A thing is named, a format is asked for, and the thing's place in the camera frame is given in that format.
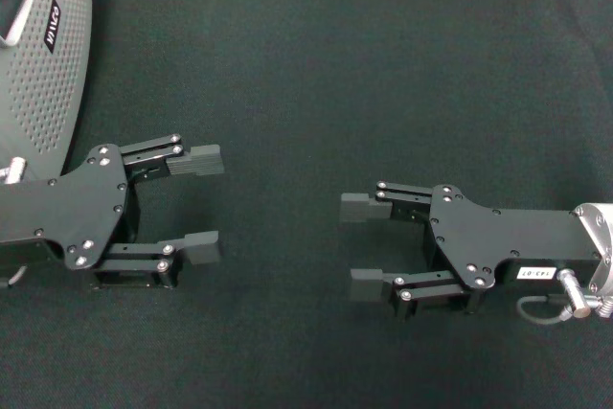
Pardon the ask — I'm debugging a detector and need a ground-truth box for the black tablecloth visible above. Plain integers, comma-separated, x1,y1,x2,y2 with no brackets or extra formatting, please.
0,0,613,409

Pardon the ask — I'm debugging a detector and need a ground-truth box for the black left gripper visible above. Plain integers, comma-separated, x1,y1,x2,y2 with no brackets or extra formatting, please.
0,133,225,290

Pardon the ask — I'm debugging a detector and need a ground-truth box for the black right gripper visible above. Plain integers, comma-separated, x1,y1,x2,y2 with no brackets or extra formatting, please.
339,180,602,320

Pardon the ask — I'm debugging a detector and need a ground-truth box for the grey perforated storage box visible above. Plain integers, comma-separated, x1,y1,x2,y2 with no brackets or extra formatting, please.
0,0,93,176

